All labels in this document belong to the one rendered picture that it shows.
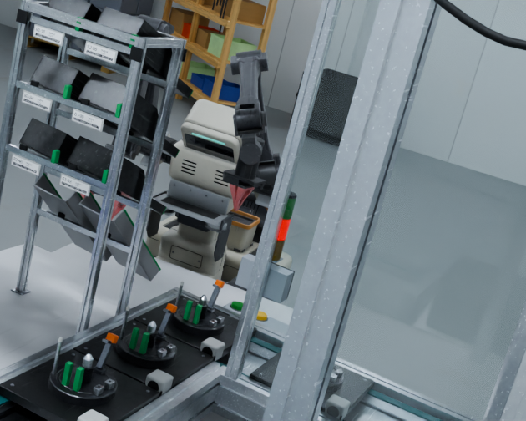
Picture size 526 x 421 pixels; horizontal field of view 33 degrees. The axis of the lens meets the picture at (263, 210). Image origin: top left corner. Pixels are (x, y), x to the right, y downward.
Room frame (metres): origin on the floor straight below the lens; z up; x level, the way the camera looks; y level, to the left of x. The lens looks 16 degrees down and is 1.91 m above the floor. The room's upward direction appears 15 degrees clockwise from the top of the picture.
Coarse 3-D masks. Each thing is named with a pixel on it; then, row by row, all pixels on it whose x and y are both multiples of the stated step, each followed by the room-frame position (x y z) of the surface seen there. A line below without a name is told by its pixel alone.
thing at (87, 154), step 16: (80, 144) 2.07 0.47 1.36; (96, 144) 2.05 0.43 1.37; (80, 160) 2.04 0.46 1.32; (96, 160) 2.03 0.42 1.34; (128, 160) 2.05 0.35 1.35; (96, 176) 2.00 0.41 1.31; (128, 176) 2.06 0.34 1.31; (144, 176) 2.12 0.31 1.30; (128, 192) 2.08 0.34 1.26; (160, 208) 2.19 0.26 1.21
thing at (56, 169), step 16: (32, 16) 2.05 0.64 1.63; (64, 32) 2.02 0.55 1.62; (80, 32) 2.00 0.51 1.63; (128, 48) 1.95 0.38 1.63; (112, 64) 2.16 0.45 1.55; (160, 80) 2.11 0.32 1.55; (48, 96) 2.02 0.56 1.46; (64, 112) 2.21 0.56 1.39; (96, 112) 1.97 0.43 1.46; (112, 128) 2.16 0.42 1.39; (144, 144) 2.11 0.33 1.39; (48, 160) 2.01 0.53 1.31; (80, 176) 1.97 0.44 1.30; (96, 192) 2.15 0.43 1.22
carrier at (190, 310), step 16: (176, 304) 2.06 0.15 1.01; (192, 304) 2.04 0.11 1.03; (144, 320) 2.01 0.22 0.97; (160, 320) 2.04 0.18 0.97; (176, 320) 2.03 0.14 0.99; (192, 320) 2.04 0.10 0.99; (208, 320) 2.07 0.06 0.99; (224, 320) 2.09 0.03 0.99; (176, 336) 1.97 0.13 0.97; (192, 336) 1.99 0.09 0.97; (208, 336) 2.02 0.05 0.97; (224, 336) 2.04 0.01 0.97; (208, 352) 1.92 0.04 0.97; (224, 352) 1.96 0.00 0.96
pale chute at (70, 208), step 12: (48, 180) 2.22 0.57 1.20; (48, 192) 2.15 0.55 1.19; (48, 204) 2.21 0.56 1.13; (60, 204) 2.15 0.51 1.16; (72, 204) 2.13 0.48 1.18; (72, 216) 2.17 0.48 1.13; (84, 216) 2.18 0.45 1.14; (72, 240) 2.33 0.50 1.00; (84, 240) 2.25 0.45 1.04; (108, 252) 2.28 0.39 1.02
